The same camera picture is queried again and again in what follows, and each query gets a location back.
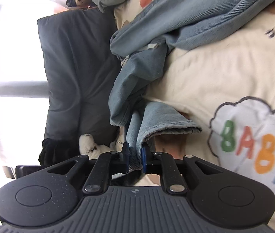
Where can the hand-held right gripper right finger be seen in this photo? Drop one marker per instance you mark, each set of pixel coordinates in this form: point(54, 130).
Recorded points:
point(145, 160)

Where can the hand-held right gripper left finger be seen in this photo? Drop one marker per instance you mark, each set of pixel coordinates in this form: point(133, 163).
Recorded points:
point(125, 159)

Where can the light blue denim jeans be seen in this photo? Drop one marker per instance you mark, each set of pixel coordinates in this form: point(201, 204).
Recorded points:
point(200, 21)

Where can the white fluffy black-dotted garment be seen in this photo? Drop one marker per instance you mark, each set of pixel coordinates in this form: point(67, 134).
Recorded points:
point(89, 146)

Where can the black cloth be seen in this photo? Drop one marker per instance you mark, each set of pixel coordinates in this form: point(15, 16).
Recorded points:
point(57, 150)

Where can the dark grey pillow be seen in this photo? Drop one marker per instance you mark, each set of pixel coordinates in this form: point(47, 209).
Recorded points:
point(79, 65)

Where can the cream bear printed blanket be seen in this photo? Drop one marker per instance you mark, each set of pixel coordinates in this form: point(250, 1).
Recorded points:
point(224, 72)

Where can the grey window frame bar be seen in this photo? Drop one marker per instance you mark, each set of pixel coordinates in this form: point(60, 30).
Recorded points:
point(21, 88)

